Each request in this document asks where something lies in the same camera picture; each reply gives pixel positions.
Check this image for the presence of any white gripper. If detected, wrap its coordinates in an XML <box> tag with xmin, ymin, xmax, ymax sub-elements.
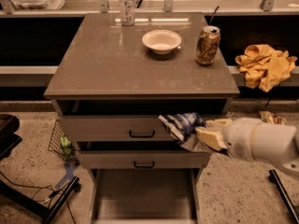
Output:
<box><xmin>195</xmin><ymin>118</ymin><xmax>261</xmax><ymax>161</ymax></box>

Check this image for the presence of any blue chip bag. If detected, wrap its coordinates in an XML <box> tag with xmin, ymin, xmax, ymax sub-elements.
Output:
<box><xmin>158</xmin><ymin>113</ymin><xmax>212</xmax><ymax>153</ymax></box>

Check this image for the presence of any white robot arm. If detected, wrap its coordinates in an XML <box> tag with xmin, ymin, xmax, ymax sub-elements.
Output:
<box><xmin>195</xmin><ymin>118</ymin><xmax>299</xmax><ymax>179</ymax></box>

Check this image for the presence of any grey drawer cabinet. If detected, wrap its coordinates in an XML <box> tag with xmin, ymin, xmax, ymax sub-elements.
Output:
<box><xmin>43</xmin><ymin>12</ymin><xmax>240</xmax><ymax>224</ymax></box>

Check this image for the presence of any bottom grey open drawer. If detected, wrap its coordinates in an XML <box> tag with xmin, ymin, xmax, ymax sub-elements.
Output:
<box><xmin>89</xmin><ymin>169</ymin><xmax>202</xmax><ymax>224</ymax></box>

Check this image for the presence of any middle grey drawer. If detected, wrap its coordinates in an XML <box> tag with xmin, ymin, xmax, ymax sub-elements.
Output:
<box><xmin>78</xmin><ymin>150</ymin><xmax>210</xmax><ymax>169</ymax></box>

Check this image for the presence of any top grey drawer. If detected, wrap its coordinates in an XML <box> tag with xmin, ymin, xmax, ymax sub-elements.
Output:
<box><xmin>58</xmin><ymin>116</ymin><xmax>173</xmax><ymax>142</ymax></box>

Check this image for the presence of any brown snack wrapper on floor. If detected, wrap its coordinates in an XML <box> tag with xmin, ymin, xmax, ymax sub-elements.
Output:
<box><xmin>260</xmin><ymin>111</ymin><xmax>287</xmax><ymax>125</ymax></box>

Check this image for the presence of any black stand leg right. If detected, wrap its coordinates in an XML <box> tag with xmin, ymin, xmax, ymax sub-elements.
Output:
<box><xmin>269</xmin><ymin>170</ymin><xmax>299</xmax><ymax>224</ymax></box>

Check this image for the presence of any black stand leg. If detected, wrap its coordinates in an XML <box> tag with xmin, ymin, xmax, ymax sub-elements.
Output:
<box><xmin>269</xmin><ymin>170</ymin><xmax>299</xmax><ymax>224</ymax></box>
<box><xmin>0</xmin><ymin>176</ymin><xmax>79</xmax><ymax>224</ymax></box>

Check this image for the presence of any yellow crumpled cloth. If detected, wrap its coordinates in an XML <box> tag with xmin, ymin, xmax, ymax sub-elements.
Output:
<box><xmin>235</xmin><ymin>44</ymin><xmax>297</xmax><ymax>92</ymax></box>

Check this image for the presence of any gold soda can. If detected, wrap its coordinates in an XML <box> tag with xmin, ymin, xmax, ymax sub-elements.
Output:
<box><xmin>195</xmin><ymin>25</ymin><xmax>221</xmax><ymax>65</ymax></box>

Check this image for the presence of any white bowl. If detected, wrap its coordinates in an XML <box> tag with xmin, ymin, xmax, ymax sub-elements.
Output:
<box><xmin>142</xmin><ymin>30</ymin><xmax>181</xmax><ymax>55</ymax></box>

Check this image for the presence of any green object in basket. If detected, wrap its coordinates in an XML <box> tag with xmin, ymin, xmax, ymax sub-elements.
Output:
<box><xmin>60</xmin><ymin>135</ymin><xmax>72</xmax><ymax>156</ymax></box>

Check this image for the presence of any clear plastic water bottle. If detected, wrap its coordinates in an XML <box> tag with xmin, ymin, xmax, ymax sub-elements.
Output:
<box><xmin>119</xmin><ymin>0</ymin><xmax>135</xmax><ymax>26</ymax></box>

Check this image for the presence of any black stand leg left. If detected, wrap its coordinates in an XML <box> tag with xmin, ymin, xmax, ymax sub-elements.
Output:
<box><xmin>0</xmin><ymin>176</ymin><xmax>79</xmax><ymax>224</ymax></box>

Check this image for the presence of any black chair edge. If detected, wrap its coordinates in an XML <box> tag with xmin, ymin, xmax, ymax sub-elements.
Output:
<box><xmin>0</xmin><ymin>114</ymin><xmax>21</xmax><ymax>160</ymax></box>

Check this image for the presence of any wire mesh basket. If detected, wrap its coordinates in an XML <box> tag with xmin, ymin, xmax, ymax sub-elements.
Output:
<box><xmin>48</xmin><ymin>122</ymin><xmax>76</xmax><ymax>161</ymax></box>

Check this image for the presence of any black cable on floor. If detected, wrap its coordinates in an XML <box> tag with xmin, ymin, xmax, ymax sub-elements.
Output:
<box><xmin>0</xmin><ymin>171</ymin><xmax>77</xmax><ymax>224</ymax></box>

